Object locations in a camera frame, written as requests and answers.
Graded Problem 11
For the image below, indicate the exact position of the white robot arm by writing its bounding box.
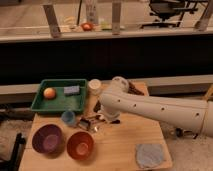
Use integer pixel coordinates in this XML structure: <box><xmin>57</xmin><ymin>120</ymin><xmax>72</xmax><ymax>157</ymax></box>
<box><xmin>99</xmin><ymin>76</ymin><xmax>213</xmax><ymax>137</ymax></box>

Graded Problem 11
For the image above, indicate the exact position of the red bowl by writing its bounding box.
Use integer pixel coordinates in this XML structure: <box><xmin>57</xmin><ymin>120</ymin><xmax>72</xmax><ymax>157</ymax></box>
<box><xmin>67</xmin><ymin>131</ymin><xmax>94</xmax><ymax>161</ymax></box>

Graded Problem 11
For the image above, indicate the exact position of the purple bowl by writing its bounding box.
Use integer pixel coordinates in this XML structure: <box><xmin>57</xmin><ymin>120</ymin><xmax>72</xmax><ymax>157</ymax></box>
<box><xmin>32</xmin><ymin>124</ymin><xmax>62</xmax><ymax>154</ymax></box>

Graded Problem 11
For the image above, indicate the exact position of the white plastic cup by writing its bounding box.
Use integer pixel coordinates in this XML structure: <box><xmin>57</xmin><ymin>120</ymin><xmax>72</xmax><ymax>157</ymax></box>
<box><xmin>88</xmin><ymin>79</ymin><xmax>102</xmax><ymax>95</ymax></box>

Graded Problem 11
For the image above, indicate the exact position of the blue sponge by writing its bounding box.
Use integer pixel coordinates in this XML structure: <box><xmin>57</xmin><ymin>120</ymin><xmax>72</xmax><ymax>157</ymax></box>
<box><xmin>64</xmin><ymin>86</ymin><xmax>80</xmax><ymax>96</ymax></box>

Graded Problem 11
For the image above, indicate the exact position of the green plastic tray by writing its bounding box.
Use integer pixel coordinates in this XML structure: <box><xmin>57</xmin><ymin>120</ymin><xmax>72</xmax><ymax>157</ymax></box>
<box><xmin>31</xmin><ymin>79</ymin><xmax>87</xmax><ymax>115</ymax></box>

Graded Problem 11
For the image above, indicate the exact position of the blue cup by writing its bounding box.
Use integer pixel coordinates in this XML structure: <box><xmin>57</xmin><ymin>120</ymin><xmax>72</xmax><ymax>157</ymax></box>
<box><xmin>61</xmin><ymin>111</ymin><xmax>76</xmax><ymax>127</ymax></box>

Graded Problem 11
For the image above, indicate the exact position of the orange fruit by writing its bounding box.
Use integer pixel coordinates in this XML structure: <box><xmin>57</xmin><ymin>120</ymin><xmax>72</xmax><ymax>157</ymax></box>
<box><xmin>43</xmin><ymin>87</ymin><xmax>56</xmax><ymax>99</ymax></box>

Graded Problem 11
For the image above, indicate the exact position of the red round background object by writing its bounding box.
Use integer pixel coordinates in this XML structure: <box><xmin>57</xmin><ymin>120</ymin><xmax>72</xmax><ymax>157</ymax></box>
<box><xmin>81</xmin><ymin>23</ymin><xmax>93</xmax><ymax>31</ymax></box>

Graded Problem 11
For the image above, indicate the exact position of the grey blue cloth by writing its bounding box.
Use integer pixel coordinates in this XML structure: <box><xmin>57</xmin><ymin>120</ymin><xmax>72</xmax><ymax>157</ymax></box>
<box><xmin>135</xmin><ymin>143</ymin><xmax>165</xmax><ymax>169</ymax></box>

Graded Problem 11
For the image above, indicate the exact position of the black office chair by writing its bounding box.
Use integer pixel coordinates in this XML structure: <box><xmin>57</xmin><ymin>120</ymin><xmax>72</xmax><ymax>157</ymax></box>
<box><xmin>141</xmin><ymin>0</ymin><xmax>198</xmax><ymax>29</ymax></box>

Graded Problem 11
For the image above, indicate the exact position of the black handled tool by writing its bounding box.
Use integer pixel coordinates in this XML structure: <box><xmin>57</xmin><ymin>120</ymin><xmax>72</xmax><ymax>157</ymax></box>
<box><xmin>110</xmin><ymin>119</ymin><xmax>121</xmax><ymax>124</ymax></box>

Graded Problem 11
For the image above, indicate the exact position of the black chair frame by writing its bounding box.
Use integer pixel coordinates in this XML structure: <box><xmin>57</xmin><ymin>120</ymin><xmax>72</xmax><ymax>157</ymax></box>
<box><xmin>0</xmin><ymin>133</ymin><xmax>26</xmax><ymax>171</ymax></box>

